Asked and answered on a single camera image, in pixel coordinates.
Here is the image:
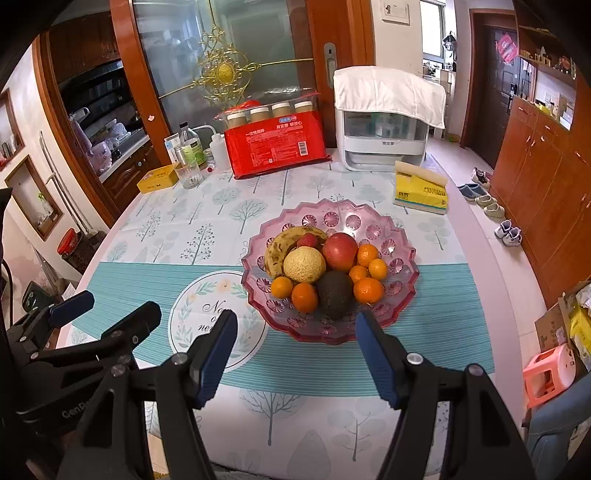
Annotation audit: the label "yellow brown pear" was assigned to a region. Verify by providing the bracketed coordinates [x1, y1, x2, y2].
[283, 246, 328, 284]

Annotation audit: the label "white sneaker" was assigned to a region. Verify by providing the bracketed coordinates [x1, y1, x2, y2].
[495, 220, 522, 247]

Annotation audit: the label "wooden kitchen cabinet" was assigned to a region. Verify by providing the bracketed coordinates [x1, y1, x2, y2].
[99, 134, 155, 204]

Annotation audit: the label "clear glass cup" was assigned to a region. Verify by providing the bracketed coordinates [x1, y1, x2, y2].
[174, 162, 204, 190]

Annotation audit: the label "white countertop appliance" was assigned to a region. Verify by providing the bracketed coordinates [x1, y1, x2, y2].
[333, 67, 446, 172]

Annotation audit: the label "pink plastic fruit tray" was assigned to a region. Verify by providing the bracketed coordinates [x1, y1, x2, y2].
[241, 198, 420, 346]

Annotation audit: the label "wood framed glass door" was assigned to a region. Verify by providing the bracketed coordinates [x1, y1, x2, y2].
[111, 0, 375, 153]

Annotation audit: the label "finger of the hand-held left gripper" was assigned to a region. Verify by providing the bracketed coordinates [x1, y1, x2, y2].
[9, 290, 96, 352]
[95, 301, 162, 367]

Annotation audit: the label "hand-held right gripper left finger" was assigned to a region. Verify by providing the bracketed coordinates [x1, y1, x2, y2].
[55, 309, 238, 480]

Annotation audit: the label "red apple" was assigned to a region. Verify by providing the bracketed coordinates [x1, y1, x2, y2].
[322, 232, 359, 272]

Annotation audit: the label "red paper cup pack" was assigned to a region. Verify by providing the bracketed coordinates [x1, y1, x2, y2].
[224, 110, 332, 181]

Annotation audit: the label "white towel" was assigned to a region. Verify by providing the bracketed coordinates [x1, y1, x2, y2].
[333, 66, 447, 130]

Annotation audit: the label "white squeeze bottle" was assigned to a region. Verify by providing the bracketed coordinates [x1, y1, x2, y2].
[191, 124, 230, 172]

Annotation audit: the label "silver door handle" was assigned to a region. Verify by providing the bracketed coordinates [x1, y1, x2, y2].
[323, 42, 338, 88]

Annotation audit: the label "clear plastic bottle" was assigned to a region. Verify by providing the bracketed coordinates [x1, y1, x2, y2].
[178, 122, 206, 169]

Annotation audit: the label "yellow cardboard box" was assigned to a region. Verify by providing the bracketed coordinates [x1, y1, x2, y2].
[137, 162, 182, 195]

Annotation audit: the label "spotted yellow banana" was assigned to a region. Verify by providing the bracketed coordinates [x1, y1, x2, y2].
[264, 226, 328, 279]

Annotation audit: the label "teal striped placemat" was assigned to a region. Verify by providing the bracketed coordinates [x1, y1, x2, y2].
[69, 262, 497, 374]

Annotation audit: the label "silver wall rail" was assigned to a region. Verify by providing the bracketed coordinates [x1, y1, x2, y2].
[39, 131, 77, 232]

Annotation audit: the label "yellow tissue pack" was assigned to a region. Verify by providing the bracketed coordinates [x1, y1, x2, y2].
[392, 161, 450, 215]

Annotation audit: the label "white wall switch panel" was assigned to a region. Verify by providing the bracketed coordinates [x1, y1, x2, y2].
[381, 0, 411, 24]

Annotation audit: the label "pink door sticker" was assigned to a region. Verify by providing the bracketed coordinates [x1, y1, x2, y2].
[495, 34, 519, 65]

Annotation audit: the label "dark entrance door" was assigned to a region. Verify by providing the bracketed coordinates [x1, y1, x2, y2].
[468, 9, 520, 169]

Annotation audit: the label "wooden wall cabinet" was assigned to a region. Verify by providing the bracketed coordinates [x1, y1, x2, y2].
[489, 97, 591, 310]

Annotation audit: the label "gold door ornament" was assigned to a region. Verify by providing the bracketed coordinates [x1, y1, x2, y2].
[159, 25, 319, 104]

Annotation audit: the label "red lidded dark jar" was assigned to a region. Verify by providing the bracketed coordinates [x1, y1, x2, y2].
[58, 228, 95, 273]

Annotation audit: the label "dark avocado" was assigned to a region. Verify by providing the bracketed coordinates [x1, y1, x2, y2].
[316, 271, 355, 320]

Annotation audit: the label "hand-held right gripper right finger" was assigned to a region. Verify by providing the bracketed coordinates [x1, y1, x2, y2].
[355, 310, 539, 480]

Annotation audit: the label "pink plastic stool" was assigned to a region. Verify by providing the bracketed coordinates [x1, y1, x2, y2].
[523, 345, 578, 409]

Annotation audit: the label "tree print tablecloth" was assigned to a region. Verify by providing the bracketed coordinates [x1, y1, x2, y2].
[55, 152, 509, 476]

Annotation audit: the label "wood framed wall niche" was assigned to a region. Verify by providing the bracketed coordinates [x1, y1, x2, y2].
[6, 154, 63, 241]

